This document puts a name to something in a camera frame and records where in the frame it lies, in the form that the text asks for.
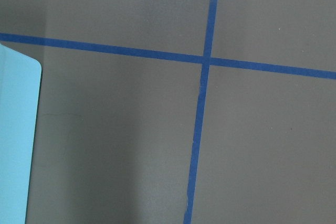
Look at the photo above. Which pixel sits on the light blue plastic bin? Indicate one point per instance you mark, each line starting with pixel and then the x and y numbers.
pixel 20 85

